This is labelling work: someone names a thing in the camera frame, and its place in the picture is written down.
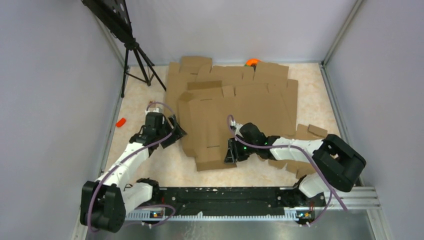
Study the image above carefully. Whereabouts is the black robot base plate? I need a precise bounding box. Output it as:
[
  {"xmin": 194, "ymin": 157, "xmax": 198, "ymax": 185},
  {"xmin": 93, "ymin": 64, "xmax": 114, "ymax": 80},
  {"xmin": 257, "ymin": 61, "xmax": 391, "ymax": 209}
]
[{"xmin": 151, "ymin": 187, "xmax": 327, "ymax": 217}]

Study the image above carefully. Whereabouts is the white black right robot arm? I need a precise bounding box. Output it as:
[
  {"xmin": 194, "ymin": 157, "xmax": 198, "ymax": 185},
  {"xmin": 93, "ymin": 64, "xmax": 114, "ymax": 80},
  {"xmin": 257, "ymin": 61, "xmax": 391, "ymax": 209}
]
[{"xmin": 224, "ymin": 120, "xmax": 367, "ymax": 206}]

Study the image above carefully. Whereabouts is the small orange block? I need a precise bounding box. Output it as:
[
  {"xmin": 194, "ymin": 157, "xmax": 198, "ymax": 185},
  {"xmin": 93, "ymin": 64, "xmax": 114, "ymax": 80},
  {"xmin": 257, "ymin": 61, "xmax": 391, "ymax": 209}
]
[{"xmin": 115, "ymin": 117, "xmax": 127, "ymax": 128}]

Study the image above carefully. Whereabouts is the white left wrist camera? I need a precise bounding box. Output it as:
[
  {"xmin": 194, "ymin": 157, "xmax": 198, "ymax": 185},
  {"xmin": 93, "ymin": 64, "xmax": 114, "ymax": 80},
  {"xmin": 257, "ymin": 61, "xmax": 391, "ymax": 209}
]
[{"xmin": 144, "ymin": 104, "xmax": 163, "ymax": 115}]

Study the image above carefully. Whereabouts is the black tripod music stand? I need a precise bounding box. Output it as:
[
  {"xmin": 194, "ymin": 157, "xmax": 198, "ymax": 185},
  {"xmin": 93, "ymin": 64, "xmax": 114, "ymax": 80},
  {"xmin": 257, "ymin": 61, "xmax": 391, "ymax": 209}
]
[{"xmin": 82, "ymin": 0, "xmax": 167, "ymax": 98}]

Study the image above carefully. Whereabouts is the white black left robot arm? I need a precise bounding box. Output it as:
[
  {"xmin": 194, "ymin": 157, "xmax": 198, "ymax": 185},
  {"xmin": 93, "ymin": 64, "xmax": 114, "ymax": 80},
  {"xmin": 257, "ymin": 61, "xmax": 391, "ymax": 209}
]
[{"xmin": 79, "ymin": 109, "xmax": 186, "ymax": 233}]

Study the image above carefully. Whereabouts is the brown cardboard box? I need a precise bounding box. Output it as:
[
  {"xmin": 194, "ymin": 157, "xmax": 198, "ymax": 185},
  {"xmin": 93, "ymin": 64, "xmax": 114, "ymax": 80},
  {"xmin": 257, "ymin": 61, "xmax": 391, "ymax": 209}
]
[{"xmin": 177, "ymin": 81, "xmax": 296, "ymax": 172}]

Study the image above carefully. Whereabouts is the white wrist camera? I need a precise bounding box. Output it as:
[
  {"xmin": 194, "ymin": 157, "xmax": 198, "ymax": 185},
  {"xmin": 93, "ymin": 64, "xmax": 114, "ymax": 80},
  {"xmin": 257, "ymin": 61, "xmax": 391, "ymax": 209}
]
[
  {"xmin": 230, "ymin": 121, "xmax": 243, "ymax": 137},
  {"xmin": 144, "ymin": 104, "xmax": 163, "ymax": 115}
]

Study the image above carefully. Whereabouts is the orange green toy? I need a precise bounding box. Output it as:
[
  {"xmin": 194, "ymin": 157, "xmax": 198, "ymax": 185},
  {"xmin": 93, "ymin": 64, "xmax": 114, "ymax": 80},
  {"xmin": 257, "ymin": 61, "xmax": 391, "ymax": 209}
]
[{"xmin": 245, "ymin": 58, "xmax": 261, "ymax": 67}]

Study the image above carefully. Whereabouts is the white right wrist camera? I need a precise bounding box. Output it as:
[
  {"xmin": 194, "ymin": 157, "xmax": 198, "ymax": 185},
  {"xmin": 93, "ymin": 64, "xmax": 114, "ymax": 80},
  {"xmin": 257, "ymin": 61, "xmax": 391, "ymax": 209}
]
[{"xmin": 230, "ymin": 121, "xmax": 243, "ymax": 137}]

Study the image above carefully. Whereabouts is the flat cardboard sheet pile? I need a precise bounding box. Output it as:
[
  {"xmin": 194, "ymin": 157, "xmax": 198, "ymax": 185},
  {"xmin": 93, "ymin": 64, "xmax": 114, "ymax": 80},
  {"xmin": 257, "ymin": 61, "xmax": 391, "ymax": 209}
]
[{"xmin": 165, "ymin": 56, "xmax": 299, "ymax": 115}]

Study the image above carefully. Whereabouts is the white slotted cable duct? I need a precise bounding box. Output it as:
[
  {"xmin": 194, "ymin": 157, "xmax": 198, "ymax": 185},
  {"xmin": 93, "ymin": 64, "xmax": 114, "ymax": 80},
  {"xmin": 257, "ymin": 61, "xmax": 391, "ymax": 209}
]
[{"xmin": 125, "ymin": 209, "xmax": 312, "ymax": 222}]

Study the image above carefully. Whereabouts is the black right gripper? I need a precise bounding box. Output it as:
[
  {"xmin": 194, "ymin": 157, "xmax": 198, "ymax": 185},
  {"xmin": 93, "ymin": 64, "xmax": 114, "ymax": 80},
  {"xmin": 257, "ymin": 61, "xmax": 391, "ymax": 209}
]
[{"xmin": 224, "ymin": 136, "xmax": 258, "ymax": 164}]

